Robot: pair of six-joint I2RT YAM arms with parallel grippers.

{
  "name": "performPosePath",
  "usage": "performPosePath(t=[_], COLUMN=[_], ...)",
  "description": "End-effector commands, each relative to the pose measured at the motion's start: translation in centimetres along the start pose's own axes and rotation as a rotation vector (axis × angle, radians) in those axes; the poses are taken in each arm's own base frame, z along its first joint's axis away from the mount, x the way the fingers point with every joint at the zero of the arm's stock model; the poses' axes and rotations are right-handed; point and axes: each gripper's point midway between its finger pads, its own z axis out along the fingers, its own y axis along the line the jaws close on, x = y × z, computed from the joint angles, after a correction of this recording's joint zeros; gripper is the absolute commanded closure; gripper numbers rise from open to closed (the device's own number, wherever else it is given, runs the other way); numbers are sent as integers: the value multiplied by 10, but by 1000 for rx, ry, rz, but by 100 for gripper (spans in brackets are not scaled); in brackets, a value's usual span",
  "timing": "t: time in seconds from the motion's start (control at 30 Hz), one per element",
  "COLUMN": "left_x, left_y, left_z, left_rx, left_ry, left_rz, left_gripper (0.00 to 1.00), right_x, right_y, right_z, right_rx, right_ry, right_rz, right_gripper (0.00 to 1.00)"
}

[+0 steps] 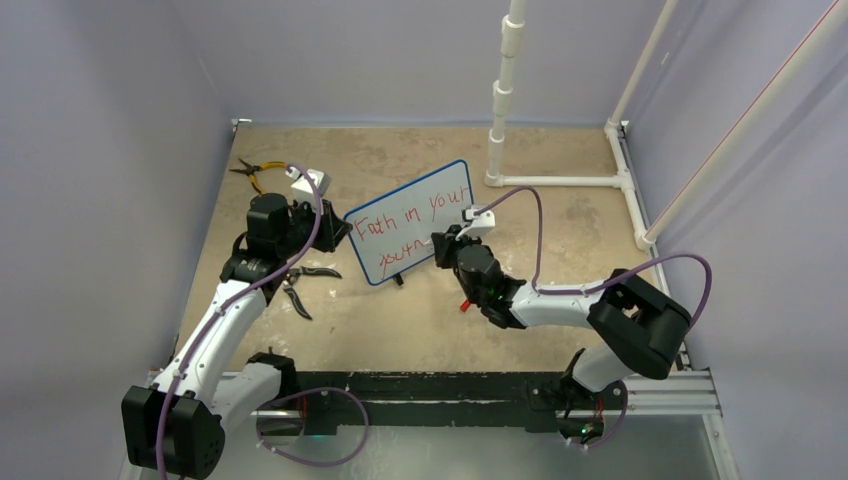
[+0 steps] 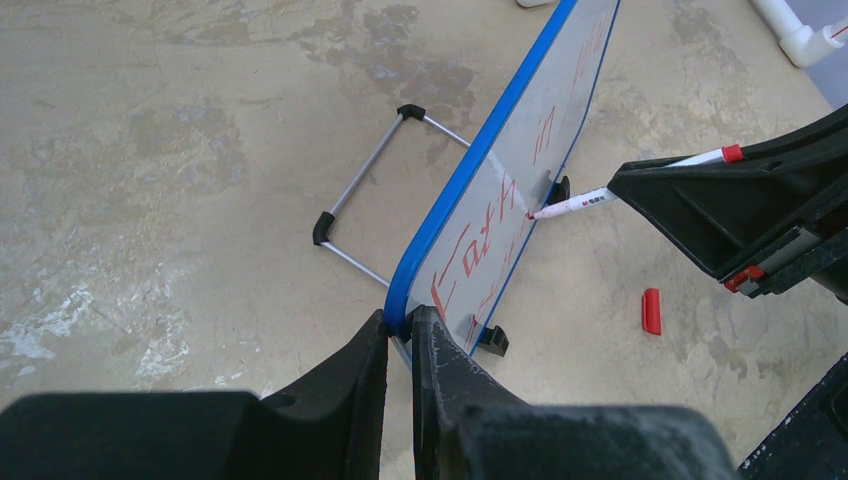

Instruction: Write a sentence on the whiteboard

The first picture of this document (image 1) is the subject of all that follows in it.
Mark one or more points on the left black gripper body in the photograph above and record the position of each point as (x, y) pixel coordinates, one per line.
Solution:
(303, 227)

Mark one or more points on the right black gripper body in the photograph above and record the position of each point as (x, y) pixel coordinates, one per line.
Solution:
(464, 240)

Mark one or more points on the blue framed whiteboard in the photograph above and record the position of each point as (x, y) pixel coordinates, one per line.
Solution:
(392, 233)

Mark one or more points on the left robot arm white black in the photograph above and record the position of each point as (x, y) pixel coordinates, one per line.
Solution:
(178, 425)

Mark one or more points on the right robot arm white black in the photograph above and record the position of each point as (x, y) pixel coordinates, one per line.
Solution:
(641, 328)

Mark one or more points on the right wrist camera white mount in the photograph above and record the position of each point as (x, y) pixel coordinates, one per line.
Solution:
(477, 221)

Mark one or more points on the black handled cutters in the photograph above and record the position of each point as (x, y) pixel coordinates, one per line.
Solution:
(305, 279)

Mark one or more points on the yellow handled pliers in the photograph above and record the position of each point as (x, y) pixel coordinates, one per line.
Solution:
(252, 170)

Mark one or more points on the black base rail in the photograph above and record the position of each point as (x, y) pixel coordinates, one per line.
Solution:
(537, 402)

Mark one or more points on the aluminium frame rail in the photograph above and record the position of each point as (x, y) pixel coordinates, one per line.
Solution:
(686, 391)

